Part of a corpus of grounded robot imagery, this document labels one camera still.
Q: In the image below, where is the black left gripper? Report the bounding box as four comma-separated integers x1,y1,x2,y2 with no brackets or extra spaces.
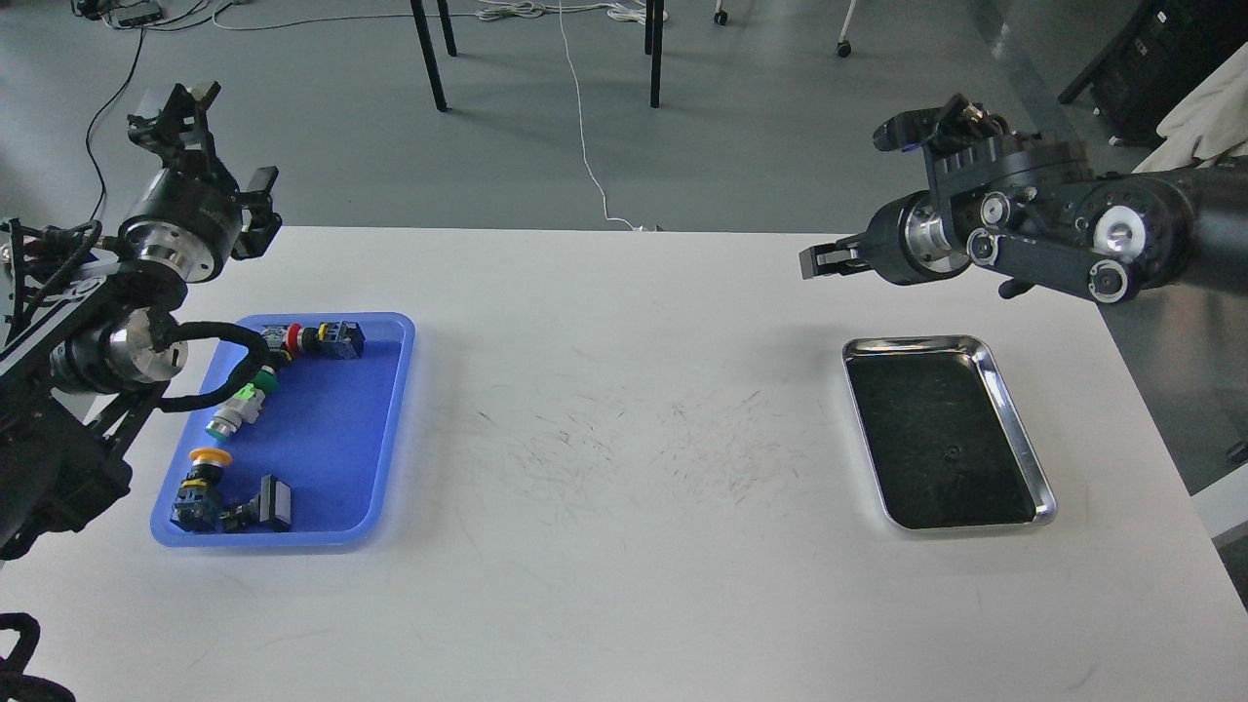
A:
119,82,285,284

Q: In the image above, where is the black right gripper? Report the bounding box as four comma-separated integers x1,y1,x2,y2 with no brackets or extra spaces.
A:
799,194,941,286

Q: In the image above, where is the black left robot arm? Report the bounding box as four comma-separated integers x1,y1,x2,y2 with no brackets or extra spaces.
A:
1,81,282,562

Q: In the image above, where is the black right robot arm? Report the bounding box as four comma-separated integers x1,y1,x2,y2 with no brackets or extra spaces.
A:
799,95,1247,305

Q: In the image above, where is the power strip on floor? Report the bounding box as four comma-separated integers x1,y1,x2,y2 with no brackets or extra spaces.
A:
71,0,165,27

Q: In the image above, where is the shiny metal tray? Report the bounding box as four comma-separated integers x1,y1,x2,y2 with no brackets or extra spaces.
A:
839,334,1058,537

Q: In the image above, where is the black table leg left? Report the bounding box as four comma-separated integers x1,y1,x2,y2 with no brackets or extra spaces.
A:
409,0,458,114

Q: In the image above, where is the black table leg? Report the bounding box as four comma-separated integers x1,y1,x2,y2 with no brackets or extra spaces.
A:
409,0,458,114
643,0,666,107

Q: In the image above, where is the blue plastic tray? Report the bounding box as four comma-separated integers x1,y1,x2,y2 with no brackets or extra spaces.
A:
150,312,417,550

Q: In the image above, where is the black table leg right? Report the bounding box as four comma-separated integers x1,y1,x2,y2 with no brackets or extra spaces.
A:
643,0,666,107

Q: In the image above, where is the black cabinet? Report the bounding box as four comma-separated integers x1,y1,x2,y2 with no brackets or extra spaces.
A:
1058,1,1247,146

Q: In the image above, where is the beige cloth on chair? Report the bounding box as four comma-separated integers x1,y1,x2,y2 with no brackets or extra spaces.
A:
1133,65,1247,174

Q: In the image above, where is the black floor cable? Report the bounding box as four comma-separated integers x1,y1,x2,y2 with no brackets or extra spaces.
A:
86,27,147,225

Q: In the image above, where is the red push button switch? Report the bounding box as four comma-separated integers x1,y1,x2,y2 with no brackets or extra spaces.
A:
260,321,366,368

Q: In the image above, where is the green push button switch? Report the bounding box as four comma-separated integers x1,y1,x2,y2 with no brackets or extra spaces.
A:
203,366,278,441

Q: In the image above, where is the white floor cable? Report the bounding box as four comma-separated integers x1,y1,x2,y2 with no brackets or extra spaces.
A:
475,0,670,234

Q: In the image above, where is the yellow push button switch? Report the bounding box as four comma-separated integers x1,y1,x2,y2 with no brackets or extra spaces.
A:
170,446,233,533

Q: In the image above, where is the black switch block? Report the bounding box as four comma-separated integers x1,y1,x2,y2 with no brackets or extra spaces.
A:
218,473,293,533

